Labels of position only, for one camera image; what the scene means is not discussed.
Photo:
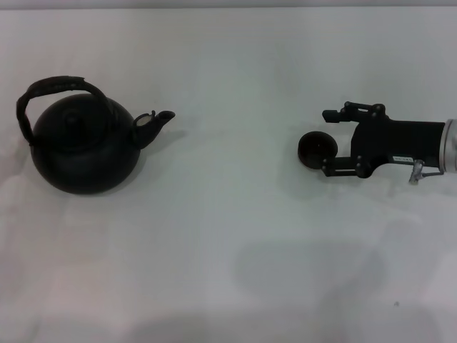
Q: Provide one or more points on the black round teapot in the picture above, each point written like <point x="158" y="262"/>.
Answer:
<point x="89" y="157"/>

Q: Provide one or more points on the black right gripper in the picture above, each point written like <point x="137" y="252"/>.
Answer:
<point x="400" y="141"/>

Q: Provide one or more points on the small dark teacup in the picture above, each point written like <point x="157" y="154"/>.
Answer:
<point x="316" y="148"/>

